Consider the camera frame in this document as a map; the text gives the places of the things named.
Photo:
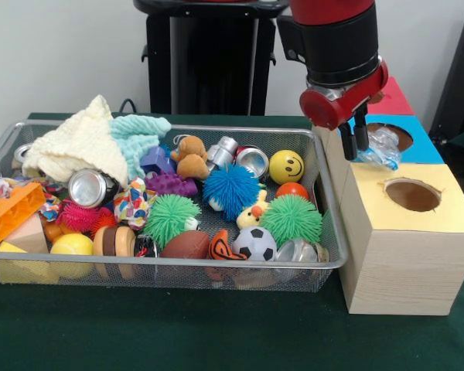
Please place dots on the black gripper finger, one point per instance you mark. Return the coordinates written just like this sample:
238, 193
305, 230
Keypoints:
347, 143
361, 133

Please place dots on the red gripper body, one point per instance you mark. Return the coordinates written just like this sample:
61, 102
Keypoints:
336, 104

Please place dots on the twisted clear plastic bottle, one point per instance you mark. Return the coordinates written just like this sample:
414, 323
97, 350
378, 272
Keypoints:
385, 148

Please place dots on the cream knitted cloth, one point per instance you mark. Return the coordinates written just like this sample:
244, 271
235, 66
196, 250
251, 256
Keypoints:
73, 147

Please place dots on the red robot arm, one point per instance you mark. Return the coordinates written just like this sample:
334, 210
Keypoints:
336, 39

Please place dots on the wooden box with three holes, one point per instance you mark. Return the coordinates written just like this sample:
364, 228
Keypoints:
402, 270

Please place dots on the clear mesh bin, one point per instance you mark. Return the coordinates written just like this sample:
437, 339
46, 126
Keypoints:
178, 280

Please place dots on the yellow smiley ball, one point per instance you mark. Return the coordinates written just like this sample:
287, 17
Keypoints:
286, 167

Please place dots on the small red ball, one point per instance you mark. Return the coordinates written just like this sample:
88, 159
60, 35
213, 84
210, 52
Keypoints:
292, 190

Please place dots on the green spiky ball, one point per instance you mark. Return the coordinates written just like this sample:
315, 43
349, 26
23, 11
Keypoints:
291, 219

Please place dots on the red-rimmed silver can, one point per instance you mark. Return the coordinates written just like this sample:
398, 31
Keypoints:
253, 162

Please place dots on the yellow duck toy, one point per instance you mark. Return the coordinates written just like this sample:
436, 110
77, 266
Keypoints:
252, 214

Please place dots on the large blue spiky ball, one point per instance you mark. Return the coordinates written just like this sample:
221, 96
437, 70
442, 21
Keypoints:
232, 192

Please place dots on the small soccer ball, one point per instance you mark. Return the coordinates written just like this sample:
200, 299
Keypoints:
255, 243

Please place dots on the brown teddy bear toy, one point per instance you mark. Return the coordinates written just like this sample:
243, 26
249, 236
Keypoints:
190, 158

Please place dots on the brown toy football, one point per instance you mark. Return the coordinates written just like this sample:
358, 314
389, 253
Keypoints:
185, 245

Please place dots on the green furry googly-eyed toy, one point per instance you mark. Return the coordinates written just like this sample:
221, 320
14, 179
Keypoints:
170, 219

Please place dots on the mint green cloth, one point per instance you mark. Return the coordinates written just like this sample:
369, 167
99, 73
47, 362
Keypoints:
139, 135

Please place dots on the colourful patterned cloth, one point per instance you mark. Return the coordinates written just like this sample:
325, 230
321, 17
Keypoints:
133, 205

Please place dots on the shiny silver can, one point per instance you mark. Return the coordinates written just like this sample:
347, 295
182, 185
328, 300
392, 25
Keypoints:
91, 188

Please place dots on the pink spiky ball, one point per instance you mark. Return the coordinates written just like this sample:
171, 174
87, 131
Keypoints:
80, 216

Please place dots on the yellow tennis ball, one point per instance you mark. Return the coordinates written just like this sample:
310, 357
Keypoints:
73, 251

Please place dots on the crushed silver can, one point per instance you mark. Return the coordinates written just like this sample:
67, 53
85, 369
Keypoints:
21, 154

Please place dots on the orange toy brick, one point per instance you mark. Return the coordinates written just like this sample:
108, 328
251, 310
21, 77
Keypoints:
11, 215

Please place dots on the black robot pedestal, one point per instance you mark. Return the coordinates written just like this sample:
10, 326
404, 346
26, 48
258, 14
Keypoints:
209, 69

